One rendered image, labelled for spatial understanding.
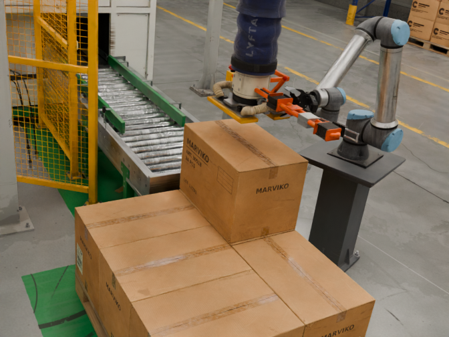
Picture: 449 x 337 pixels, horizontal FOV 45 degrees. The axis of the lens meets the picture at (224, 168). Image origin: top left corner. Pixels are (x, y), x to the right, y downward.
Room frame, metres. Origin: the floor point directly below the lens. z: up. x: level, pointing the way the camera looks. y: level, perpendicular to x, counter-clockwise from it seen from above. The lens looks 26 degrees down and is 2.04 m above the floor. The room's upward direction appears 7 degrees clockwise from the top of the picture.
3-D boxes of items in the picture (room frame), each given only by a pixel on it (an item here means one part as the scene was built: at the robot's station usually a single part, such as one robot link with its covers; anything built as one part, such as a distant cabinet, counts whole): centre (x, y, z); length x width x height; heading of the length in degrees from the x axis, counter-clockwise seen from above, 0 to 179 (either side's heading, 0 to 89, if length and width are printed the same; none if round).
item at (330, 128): (2.09, -0.40, 1.24); 0.08 x 0.07 x 0.05; 33
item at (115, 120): (4.03, 1.18, 0.60); 1.60 x 0.10 x 0.09; 33
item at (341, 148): (3.02, -0.76, 0.81); 0.19 x 0.19 x 0.10
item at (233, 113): (2.54, 0.00, 1.14); 0.34 x 0.10 x 0.05; 33
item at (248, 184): (2.59, -0.08, 0.74); 0.60 x 0.40 x 0.40; 32
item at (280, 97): (2.39, -0.22, 1.25); 0.10 x 0.08 x 0.06; 123
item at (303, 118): (2.20, -0.33, 1.24); 0.07 x 0.07 x 0.04; 33
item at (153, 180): (2.89, 0.13, 0.58); 0.70 x 0.03 x 0.06; 123
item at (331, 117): (2.56, -0.48, 1.13); 0.12 x 0.09 x 0.12; 42
